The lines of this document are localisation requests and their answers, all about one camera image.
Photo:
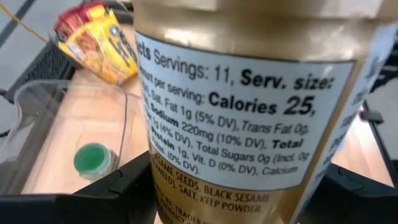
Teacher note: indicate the yellow ramen packet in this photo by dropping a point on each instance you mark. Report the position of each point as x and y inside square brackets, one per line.
[99, 53]

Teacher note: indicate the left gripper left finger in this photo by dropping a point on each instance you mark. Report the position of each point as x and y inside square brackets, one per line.
[93, 208]

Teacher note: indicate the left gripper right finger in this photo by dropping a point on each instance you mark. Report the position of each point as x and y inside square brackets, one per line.
[357, 202]

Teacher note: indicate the black perforated computer case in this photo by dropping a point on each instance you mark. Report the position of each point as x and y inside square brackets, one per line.
[40, 71]

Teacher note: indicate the gold lid seasoning jar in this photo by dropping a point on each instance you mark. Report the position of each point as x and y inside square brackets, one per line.
[248, 109]

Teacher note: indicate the green lid spice jar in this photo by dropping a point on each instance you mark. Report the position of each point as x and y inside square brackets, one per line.
[91, 158]

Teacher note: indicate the clear plastic bin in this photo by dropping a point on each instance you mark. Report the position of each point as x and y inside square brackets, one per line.
[46, 124]

